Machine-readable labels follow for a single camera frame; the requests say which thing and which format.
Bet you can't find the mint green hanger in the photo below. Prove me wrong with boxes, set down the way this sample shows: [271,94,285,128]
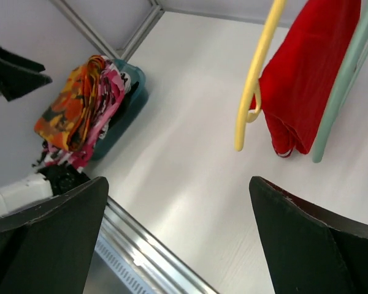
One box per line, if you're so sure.
[312,1,368,164]

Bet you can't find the red trousers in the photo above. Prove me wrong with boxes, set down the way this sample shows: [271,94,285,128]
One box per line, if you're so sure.
[259,0,361,157]

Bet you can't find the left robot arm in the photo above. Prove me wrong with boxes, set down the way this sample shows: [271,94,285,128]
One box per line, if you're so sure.
[0,46,89,217]

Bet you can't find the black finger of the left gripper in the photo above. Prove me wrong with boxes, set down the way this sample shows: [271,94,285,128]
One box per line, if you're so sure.
[0,58,52,102]

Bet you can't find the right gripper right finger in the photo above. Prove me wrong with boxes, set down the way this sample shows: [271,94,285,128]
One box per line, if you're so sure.
[249,176,368,293]

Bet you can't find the orange camouflage trousers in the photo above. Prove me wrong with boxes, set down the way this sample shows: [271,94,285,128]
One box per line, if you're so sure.
[34,55,105,151]

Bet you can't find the aluminium frame post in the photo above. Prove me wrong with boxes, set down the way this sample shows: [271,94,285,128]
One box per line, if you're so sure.
[51,0,164,61]

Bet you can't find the teal plastic bin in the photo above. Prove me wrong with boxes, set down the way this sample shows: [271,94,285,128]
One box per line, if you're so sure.
[91,59,148,161]

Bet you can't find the pink camouflage trousers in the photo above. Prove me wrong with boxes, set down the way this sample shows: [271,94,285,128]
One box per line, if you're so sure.
[35,56,131,172]

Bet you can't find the yellow hanger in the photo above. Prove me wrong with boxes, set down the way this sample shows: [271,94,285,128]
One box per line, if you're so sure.
[234,0,286,151]

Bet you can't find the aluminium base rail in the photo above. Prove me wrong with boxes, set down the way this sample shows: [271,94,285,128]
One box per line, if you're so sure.
[98,197,217,293]

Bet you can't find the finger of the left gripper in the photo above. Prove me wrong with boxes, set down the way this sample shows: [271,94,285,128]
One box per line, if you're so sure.
[0,46,45,72]

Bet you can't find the slotted cable duct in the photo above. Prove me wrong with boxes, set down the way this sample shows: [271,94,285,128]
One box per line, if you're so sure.
[94,236,155,294]

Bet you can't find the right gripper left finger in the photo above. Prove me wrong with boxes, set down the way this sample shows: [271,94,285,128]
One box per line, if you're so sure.
[0,177,109,293]

